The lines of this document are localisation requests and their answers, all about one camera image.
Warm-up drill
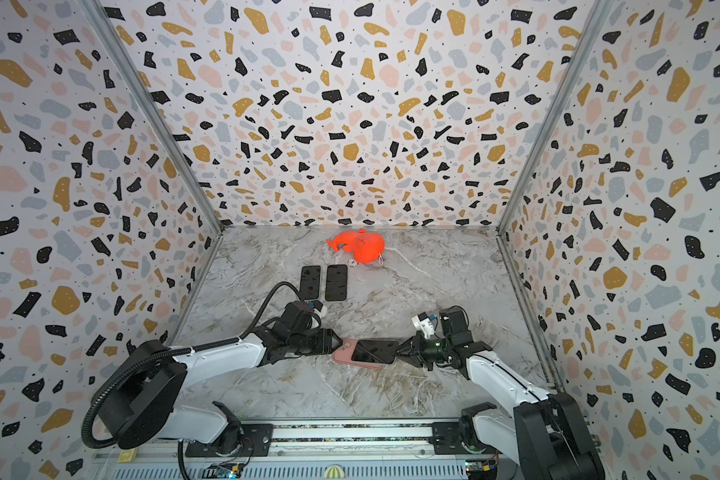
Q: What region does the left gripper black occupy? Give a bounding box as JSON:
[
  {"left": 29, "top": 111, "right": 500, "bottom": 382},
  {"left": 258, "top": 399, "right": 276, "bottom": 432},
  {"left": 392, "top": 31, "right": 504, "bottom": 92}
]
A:
[{"left": 287, "top": 327, "right": 343, "bottom": 355}]

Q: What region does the pink phone case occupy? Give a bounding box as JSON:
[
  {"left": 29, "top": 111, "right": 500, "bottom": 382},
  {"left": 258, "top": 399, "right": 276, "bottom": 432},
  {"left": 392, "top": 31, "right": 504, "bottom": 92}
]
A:
[{"left": 332, "top": 338, "right": 383, "bottom": 371}]

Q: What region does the black smartphone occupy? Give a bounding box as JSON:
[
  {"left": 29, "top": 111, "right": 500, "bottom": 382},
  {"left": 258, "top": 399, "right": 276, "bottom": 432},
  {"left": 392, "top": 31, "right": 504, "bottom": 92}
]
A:
[
  {"left": 351, "top": 339, "right": 400, "bottom": 365},
  {"left": 299, "top": 265, "right": 321, "bottom": 301}
]

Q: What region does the black phone case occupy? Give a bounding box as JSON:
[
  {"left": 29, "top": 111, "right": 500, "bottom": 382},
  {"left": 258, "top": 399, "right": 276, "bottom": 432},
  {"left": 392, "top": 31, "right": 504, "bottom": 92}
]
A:
[{"left": 324, "top": 264, "right": 348, "bottom": 302}]

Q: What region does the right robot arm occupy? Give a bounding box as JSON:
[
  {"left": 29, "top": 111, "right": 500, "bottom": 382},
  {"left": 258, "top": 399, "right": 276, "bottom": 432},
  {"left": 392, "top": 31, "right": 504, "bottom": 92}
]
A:
[{"left": 395, "top": 305, "right": 606, "bottom": 479}]

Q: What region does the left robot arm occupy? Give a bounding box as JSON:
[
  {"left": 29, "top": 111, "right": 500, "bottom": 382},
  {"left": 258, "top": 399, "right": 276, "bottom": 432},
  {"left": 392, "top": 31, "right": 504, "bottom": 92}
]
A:
[{"left": 81, "top": 301, "right": 343, "bottom": 456}]

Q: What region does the red plush whale toy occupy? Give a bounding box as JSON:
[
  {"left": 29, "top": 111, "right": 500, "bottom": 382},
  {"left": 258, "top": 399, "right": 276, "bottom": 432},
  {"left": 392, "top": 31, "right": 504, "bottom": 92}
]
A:
[{"left": 326, "top": 229, "right": 386, "bottom": 267}]

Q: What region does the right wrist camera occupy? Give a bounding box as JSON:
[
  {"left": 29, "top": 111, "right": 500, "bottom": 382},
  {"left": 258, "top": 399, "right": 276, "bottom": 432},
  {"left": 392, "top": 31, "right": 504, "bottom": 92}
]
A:
[{"left": 412, "top": 312, "right": 438, "bottom": 339}]

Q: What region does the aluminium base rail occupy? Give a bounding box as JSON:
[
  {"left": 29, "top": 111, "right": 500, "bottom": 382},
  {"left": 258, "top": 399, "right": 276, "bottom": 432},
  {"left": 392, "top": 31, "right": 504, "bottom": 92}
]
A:
[{"left": 89, "top": 416, "right": 601, "bottom": 480}]

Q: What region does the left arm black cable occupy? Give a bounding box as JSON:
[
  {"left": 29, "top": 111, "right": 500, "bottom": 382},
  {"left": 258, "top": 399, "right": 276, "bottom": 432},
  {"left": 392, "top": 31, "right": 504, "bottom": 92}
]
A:
[{"left": 80, "top": 281, "right": 304, "bottom": 451}]

